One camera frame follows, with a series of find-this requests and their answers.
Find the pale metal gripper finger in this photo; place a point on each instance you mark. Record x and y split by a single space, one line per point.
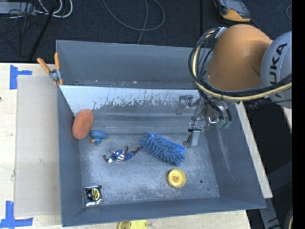
195 137
184 102

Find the blue microfibre duster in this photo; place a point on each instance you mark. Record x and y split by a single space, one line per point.
163 148

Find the yellow plastic disc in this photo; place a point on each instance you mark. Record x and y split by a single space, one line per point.
176 178

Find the grey metal bin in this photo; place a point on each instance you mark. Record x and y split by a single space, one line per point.
147 180

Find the blue toy figure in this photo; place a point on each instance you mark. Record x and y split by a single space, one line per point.
119 155

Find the blue toy duck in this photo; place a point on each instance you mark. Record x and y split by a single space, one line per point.
98 135

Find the orange-brown oval sponge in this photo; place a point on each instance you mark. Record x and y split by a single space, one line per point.
82 124

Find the black and yellow tape measure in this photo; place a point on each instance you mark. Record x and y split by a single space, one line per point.
93 195

